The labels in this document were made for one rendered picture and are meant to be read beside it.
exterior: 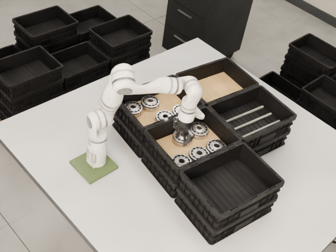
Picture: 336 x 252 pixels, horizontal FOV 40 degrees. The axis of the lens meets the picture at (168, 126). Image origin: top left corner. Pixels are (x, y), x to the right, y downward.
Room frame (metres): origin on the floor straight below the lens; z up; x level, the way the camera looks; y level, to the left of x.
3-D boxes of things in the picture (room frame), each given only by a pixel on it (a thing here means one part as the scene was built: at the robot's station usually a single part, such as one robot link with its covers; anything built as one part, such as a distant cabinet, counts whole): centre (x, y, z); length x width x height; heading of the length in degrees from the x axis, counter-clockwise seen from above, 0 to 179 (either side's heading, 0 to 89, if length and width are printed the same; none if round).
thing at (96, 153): (1.56, 0.33, 0.80); 0.09 x 0.09 x 0.17; 50
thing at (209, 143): (1.66, -0.26, 0.86); 0.10 x 0.10 x 0.01
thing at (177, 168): (1.64, -0.13, 0.92); 0.40 x 0.30 x 0.02; 131
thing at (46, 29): (2.96, 1.03, 0.37); 0.40 x 0.30 x 0.45; 139
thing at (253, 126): (1.91, -0.43, 0.87); 0.40 x 0.30 x 0.11; 131
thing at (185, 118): (1.55, -0.09, 1.16); 0.11 x 0.09 x 0.06; 130
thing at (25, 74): (2.39, 0.99, 0.37); 0.40 x 0.30 x 0.45; 139
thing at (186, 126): (1.54, -0.07, 1.08); 0.08 x 0.08 x 0.09
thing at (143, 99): (1.92, 0.12, 0.86); 0.10 x 0.10 x 0.01
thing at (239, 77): (2.13, -0.23, 0.87); 0.40 x 0.30 x 0.11; 131
